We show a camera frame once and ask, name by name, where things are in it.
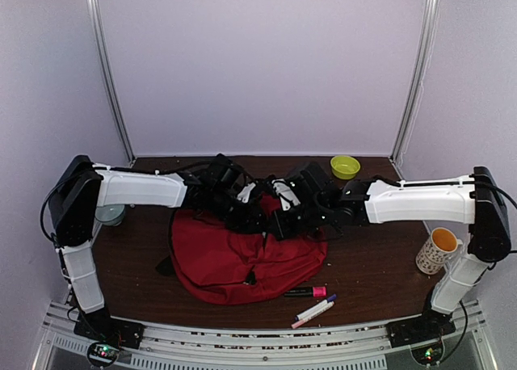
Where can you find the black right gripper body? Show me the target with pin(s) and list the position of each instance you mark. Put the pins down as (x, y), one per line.
(313, 217)

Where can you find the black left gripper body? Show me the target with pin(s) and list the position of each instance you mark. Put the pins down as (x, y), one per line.
(238, 219)

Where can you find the red student backpack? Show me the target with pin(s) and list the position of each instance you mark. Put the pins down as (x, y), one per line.
(221, 267)

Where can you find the black pink highlighter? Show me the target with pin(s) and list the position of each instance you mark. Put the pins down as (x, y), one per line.
(312, 291)

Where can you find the purple capped white marker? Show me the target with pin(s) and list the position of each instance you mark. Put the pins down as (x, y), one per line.
(316, 307)

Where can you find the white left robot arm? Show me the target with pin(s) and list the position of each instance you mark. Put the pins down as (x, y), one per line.
(85, 186)

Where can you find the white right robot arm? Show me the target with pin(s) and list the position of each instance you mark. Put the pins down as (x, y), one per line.
(311, 199)

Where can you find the yellow green plastic bowl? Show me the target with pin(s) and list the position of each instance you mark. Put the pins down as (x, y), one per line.
(344, 167)

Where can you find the pink capped white marker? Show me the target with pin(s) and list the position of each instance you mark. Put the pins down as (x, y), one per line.
(312, 315)

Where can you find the pale celadon ceramic bowl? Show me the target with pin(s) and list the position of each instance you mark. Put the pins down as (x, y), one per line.
(111, 215)

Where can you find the patterned mug orange inside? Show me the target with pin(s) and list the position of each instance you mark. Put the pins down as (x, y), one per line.
(441, 245)

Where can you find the aluminium front rail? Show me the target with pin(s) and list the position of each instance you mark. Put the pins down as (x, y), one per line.
(162, 346)

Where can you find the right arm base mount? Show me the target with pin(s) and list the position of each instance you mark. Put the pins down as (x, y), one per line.
(427, 326)

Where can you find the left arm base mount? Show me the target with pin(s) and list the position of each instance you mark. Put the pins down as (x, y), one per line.
(101, 326)

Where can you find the right aluminium corner post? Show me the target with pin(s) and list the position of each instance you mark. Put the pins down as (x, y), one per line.
(415, 92)

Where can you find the aluminium corner post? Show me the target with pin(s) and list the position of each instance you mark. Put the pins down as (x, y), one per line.
(108, 79)
(415, 92)

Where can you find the left aluminium corner post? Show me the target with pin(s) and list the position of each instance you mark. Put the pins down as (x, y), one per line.
(108, 79)

